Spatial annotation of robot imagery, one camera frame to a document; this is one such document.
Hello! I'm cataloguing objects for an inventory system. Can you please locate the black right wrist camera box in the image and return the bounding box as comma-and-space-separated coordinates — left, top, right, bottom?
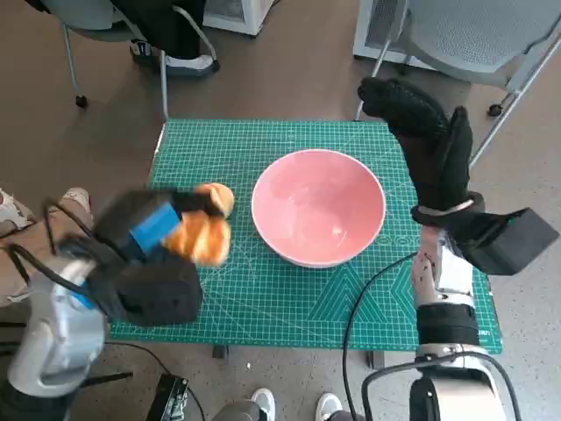
446, 208, 560, 276

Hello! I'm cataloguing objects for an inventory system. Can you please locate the black device on floor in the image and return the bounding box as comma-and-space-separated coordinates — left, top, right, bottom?
146, 373, 190, 421

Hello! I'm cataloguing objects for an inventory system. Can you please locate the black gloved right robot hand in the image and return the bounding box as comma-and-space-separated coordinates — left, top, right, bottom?
357, 76, 475, 215

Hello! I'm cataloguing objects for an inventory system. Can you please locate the pink bowl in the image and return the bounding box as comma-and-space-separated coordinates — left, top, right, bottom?
251, 148, 387, 269

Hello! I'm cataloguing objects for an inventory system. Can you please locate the white grey shoe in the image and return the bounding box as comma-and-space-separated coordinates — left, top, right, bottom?
252, 388, 276, 421
316, 392, 343, 421

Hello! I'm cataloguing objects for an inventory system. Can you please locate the empty grey mesh chair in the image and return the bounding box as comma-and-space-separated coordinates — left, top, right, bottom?
354, 0, 561, 170

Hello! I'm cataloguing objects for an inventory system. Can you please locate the white cabinet with vent grille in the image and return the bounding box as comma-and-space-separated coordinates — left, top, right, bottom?
352, 0, 422, 67

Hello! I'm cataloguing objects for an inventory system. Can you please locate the person in tan trousers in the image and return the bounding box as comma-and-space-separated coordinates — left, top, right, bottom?
0, 187, 96, 308

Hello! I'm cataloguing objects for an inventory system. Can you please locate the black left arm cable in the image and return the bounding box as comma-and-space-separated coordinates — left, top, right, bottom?
8, 196, 128, 303

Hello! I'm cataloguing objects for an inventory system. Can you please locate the green cutting mat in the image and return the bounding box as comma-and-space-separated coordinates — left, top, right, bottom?
109, 118, 504, 355

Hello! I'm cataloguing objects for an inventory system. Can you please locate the person in black trousers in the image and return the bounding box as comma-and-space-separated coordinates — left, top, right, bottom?
104, 0, 220, 75

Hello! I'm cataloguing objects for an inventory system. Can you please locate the grey chair with person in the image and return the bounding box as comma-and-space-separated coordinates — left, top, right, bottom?
39, 0, 220, 122

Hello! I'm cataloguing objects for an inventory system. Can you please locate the long black right arm cable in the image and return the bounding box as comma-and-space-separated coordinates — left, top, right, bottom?
343, 252, 420, 421

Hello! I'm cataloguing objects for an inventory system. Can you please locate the oblong striped toy bread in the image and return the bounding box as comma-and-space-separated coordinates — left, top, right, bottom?
164, 214, 232, 268

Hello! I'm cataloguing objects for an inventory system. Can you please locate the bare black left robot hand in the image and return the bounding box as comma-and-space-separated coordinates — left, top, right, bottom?
89, 187, 227, 264

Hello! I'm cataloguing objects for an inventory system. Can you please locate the round toy bread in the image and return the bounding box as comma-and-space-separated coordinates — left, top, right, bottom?
195, 182, 236, 218

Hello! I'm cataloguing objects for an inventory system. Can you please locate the looped black right arm cable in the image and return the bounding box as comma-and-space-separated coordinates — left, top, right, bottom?
361, 353, 522, 421

